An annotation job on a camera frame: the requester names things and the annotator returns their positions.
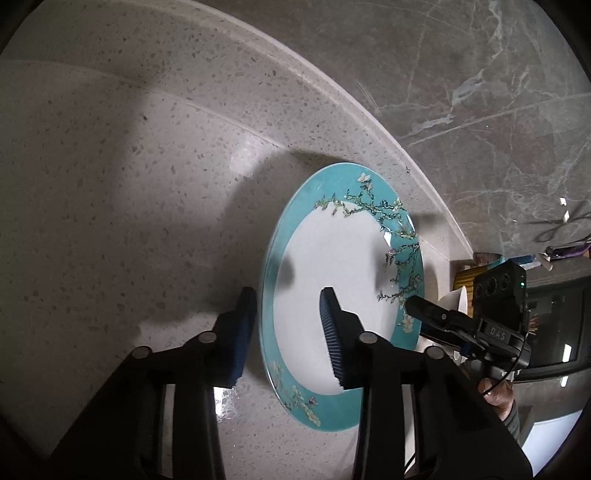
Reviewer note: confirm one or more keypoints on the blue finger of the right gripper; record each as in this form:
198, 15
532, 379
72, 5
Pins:
461, 344
438, 321

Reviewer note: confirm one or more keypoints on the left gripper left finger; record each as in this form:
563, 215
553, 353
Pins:
233, 331

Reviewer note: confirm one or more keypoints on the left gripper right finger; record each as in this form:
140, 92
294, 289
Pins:
342, 330

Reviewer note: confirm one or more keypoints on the teal floral plate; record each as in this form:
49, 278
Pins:
345, 228

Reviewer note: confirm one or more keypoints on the person's right hand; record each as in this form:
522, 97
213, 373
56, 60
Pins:
500, 397

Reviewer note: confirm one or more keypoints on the purple peeler tool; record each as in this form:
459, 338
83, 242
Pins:
566, 252

